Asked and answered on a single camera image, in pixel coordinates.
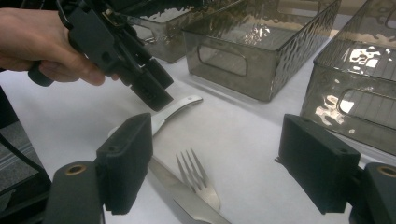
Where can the smoky clear plastic bin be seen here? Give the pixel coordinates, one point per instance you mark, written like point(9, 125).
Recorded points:
point(358, 93)
point(162, 34)
point(255, 56)

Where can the white spoon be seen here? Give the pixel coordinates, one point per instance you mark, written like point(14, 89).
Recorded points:
point(174, 110)

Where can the metal fork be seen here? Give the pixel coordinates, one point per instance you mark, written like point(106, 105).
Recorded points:
point(199, 183)

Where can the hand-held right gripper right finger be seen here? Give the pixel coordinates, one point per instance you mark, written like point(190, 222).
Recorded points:
point(317, 161)

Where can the metal table knife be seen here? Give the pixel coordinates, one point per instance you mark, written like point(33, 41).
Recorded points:
point(186, 194)

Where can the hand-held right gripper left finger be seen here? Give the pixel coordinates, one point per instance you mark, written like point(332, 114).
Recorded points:
point(124, 161)

